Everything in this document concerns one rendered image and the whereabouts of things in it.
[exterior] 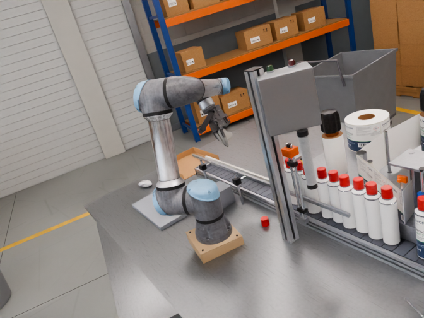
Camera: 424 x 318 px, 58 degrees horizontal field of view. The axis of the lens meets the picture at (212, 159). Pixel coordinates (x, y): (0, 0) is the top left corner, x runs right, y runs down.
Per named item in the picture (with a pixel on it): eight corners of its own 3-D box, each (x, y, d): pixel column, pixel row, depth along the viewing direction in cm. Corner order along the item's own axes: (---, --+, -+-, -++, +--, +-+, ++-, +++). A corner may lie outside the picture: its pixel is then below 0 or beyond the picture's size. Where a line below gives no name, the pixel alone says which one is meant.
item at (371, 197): (388, 235, 129) (383, 181, 121) (378, 242, 126) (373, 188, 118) (375, 229, 133) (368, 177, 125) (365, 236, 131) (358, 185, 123)
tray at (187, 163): (219, 161, 233) (217, 155, 231) (183, 180, 222) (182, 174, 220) (195, 152, 258) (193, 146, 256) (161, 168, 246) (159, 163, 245)
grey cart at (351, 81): (349, 119, 453) (339, 37, 416) (404, 123, 405) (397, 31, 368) (304, 152, 406) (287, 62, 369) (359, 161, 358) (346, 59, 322)
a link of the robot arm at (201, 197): (219, 221, 146) (212, 190, 141) (187, 222, 151) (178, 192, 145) (226, 204, 157) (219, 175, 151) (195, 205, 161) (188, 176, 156)
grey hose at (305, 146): (320, 185, 130) (310, 129, 122) (312, 190, 129) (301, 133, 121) (312, 183, 133) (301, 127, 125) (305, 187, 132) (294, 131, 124)
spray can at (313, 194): (324, 211, 150) (316, 164, 142) (313, 216, 149) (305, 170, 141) (315, 206, 155) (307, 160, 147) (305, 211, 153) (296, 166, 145)
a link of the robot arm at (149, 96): (188, 219, 149) (163, 76, 138) (153, 221, 153) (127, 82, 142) (198, 209, 160) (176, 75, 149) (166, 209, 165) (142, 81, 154)
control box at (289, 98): (322, 125, 122) (313, 66, 115) (269, 137, 124) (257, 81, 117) (315, 115, 132) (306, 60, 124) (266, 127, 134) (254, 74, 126)
